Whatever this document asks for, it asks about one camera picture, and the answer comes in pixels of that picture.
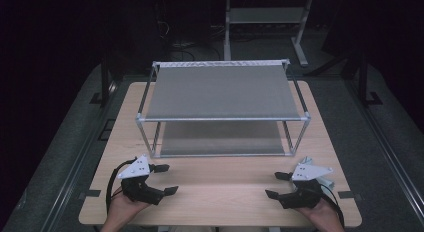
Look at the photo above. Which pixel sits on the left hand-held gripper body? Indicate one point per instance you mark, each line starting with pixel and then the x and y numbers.
pixel 136 190

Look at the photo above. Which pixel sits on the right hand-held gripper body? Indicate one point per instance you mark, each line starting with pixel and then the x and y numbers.
pixel 303 195

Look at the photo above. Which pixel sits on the dark floor socket plate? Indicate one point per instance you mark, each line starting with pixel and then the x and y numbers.
pixel 107 128

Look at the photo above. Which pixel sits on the black upright stand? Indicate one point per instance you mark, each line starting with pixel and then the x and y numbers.
pixel 363 78
pixel 105 78

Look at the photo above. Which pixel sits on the person's right hand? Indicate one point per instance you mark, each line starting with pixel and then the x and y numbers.
pixel 325 217

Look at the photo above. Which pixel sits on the person's left hand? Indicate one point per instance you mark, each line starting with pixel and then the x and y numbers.
pixel 121 208

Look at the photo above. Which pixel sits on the black tape strip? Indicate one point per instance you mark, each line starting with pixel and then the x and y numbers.
pixel 91 193
pixel 346 194

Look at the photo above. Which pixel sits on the metal floor rail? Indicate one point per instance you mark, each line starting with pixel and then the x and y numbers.
pixel 393 158
pixel 71 185

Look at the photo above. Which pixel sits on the two-tier metal frame rack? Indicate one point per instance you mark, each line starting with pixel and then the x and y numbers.
pixel 221 92

